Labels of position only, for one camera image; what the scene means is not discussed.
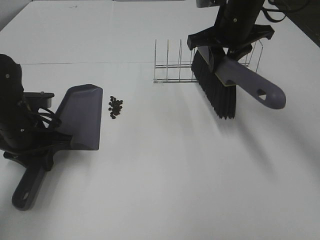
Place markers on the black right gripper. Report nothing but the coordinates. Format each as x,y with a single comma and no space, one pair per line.
237,34

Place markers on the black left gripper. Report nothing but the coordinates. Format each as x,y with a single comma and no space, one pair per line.
27,145

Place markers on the grey hand brush black bristles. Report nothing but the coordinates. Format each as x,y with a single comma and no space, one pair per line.
219,85

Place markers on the grey plastic dustpan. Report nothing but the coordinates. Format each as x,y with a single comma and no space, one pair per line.
80,112

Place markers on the pile of coffee beans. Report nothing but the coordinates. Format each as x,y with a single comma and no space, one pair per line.
115,106

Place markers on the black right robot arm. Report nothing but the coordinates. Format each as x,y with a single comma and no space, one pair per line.
232,8

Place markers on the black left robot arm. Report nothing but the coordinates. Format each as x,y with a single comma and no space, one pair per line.
14,109

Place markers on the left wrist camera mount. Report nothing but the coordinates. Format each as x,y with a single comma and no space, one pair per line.
38,100

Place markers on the chrome wire dish rack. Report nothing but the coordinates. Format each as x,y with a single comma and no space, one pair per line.
172,62

